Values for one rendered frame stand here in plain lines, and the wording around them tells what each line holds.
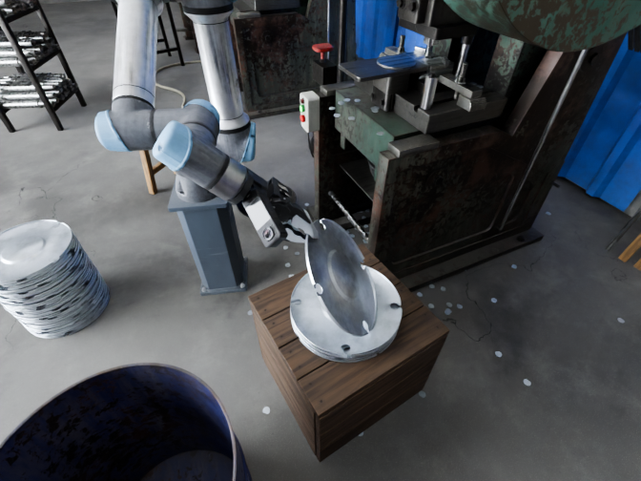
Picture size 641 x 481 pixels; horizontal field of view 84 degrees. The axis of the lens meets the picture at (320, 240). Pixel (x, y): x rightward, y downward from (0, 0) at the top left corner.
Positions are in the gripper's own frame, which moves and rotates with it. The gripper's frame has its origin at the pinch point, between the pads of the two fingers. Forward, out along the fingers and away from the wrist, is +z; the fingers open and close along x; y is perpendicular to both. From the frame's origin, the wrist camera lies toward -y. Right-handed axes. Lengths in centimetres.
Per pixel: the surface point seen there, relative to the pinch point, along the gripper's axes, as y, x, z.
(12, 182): 132, 154, -66
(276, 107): 206, 44, 39
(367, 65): 58, -29, 5
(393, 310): -5.8, 1.7, 30.1
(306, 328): -8.2, 17.8, 14.0
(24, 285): 25, 85, -39
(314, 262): -5.6, 1.3, 0.9
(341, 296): -8.9, 3.1, 10.8
